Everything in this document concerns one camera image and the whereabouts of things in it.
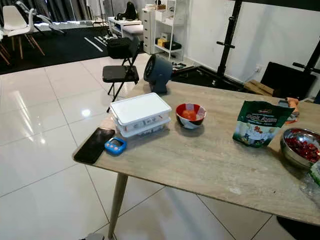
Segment brown flat cardboard box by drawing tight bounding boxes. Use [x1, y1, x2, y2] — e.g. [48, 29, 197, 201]
[243, 79, 276, 97]

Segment red dried fruits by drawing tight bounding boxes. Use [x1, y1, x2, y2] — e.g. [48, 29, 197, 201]
[288, 136, 320, 163]

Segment white lidded plastic container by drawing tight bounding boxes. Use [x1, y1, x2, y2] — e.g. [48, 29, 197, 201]
[109, 92, 172, 139]

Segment blue digital timer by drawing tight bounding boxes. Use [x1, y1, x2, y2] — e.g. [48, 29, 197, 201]
[104, 136, 127, 155]

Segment orange figure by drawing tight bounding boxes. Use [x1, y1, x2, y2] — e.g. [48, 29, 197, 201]
[279, 97, 301, 124]

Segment grey desk fan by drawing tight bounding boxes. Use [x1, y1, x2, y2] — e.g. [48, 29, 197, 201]
[143, 54, 174, 95]

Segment black stand pole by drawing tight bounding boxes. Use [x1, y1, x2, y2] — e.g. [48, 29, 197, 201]
[215, 0, 243, 78]
[292, 35, 320, 76]

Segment white low table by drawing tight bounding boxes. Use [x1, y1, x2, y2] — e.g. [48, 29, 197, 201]
[107, 16, 143, 40]

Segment steel bowl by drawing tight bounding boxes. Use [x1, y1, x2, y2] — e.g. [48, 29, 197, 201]
[280, 127, 320, 171]

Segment red white bowl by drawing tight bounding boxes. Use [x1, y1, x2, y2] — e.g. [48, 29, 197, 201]
[175, 103, 207, 130]

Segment black folding chair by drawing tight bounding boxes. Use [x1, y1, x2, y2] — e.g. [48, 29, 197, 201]
[102, 36, 141, 112]

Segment black smartphone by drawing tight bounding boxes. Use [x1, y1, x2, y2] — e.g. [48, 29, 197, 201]
[73, 127, 116, 165]

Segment clear plastic bag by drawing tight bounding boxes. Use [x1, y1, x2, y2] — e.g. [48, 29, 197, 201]
[300, 160, 320, 206]

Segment large black rug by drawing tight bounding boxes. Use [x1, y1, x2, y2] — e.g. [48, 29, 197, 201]
[0, 22, 143, 74]

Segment orange tomato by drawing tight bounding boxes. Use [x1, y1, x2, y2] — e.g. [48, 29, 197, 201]
[181, 109, 198, 122]

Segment black flat panel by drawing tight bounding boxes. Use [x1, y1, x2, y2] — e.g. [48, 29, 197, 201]
[260, 61, 318, 100]

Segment white shelf rack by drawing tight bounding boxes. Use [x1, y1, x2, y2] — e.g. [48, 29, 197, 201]
[153, 0, 184, 62]

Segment white chair wooden legs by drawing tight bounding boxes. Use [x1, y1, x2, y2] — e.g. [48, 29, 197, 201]
[2, 5, 46, 58]

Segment white drawer cabinet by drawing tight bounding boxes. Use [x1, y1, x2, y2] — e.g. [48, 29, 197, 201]
[141, 7, 157, 55]

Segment green snack bag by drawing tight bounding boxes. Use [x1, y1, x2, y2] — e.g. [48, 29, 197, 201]
[232, 100, 295, 149]

